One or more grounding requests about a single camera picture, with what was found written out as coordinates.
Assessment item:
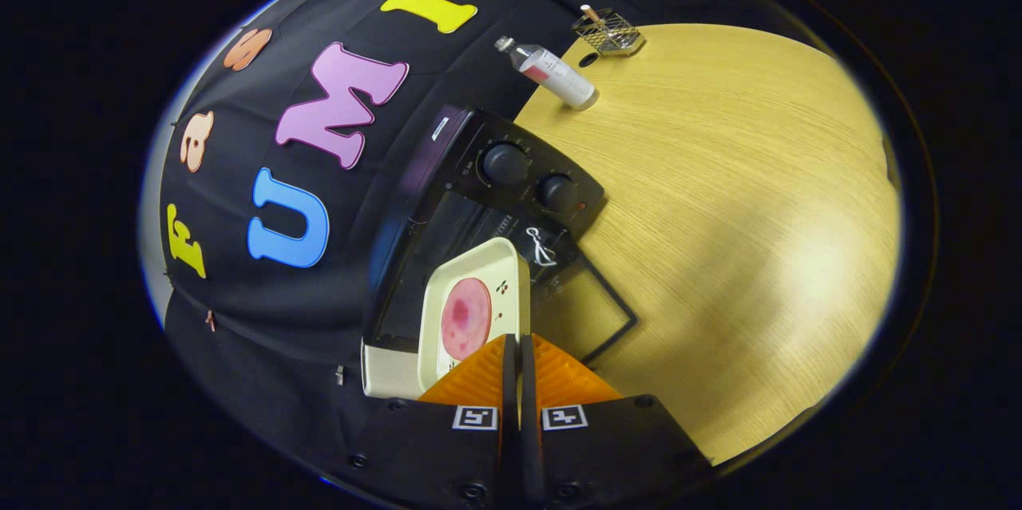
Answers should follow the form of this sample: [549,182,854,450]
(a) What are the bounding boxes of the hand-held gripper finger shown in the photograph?
[319,334,520,507]
[521,334,714,507]

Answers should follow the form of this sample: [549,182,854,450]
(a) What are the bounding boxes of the pink ham slice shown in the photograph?
[441,278,493,362]

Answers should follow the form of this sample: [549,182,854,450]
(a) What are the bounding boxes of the cream square food tray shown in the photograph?
[417,237,531,399]

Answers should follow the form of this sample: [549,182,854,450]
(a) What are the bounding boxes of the black toaster oven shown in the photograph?
[362,105,638,363]

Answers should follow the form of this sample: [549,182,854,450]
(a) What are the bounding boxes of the white bread toaster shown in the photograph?
[361,338,424,400]

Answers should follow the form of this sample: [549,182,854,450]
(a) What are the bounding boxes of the clear plastic bottle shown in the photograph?
[494,36,599,110]

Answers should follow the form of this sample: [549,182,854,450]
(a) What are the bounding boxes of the wire mesh basket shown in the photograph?
[571,7,646,57]

